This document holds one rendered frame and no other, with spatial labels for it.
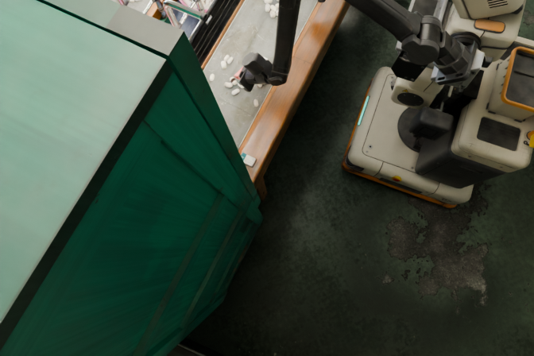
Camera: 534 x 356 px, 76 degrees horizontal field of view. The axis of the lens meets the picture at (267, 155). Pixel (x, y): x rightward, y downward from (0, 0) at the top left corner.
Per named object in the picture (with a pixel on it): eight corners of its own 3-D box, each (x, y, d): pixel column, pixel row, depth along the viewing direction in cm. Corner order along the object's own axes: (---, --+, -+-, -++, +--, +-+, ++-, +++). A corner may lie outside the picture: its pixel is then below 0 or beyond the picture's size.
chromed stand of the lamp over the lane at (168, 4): (247, 50, 156) (234, -25, 113) (226, 87, 152) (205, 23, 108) (211, 35, 159) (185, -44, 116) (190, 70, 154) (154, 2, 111)
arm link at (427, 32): (453, 56, 89) (454, 40, 91) (432, 32, 84) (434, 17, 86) (420, 69, 97) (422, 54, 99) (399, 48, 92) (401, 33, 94)
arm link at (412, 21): (302, -49, 72) (311, -79, 76) (272, -7, 84) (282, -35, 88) (446, 55, 87) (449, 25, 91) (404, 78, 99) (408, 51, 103)
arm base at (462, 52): (467, 79, 91) (478, 42, 93) (452, 63, 87) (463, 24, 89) (437, 85, 98) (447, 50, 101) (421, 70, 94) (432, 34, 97)
